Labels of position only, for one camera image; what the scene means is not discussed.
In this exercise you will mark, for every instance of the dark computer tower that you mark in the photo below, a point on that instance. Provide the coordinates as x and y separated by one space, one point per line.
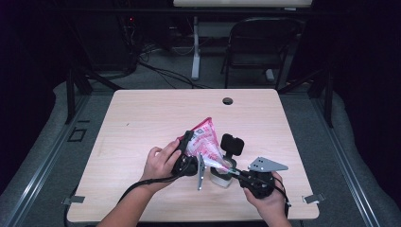
104 41

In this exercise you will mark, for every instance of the black frame crossbar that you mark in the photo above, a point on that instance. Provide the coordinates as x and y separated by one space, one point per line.
157 11

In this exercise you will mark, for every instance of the black folding chair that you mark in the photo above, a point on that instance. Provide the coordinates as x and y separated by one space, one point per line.
261 38

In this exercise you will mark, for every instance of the person's right hand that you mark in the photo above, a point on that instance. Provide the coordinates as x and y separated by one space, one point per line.
272 205

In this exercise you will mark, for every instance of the grey metal bracket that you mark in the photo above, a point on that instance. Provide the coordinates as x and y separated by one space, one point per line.
74 199
313 198

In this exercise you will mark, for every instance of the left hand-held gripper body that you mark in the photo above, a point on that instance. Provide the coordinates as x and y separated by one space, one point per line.
186 166

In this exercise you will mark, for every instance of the black metal frame stand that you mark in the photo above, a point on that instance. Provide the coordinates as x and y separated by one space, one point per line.
328 101
70 94

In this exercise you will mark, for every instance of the aluminium floor rail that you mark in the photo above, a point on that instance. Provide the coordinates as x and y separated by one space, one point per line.
38 176
346 170

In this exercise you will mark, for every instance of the person's left hand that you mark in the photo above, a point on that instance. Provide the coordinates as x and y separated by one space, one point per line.
159 167

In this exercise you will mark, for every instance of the red and white plastic bag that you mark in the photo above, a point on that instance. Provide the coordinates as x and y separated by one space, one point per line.
205 145

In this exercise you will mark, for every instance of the clear jar with black lid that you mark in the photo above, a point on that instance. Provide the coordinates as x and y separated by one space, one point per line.
232 145

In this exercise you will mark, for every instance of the white desk leg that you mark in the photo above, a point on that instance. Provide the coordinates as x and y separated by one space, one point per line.
196 53

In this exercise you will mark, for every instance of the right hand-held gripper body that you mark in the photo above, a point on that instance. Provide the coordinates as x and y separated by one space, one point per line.
258 184

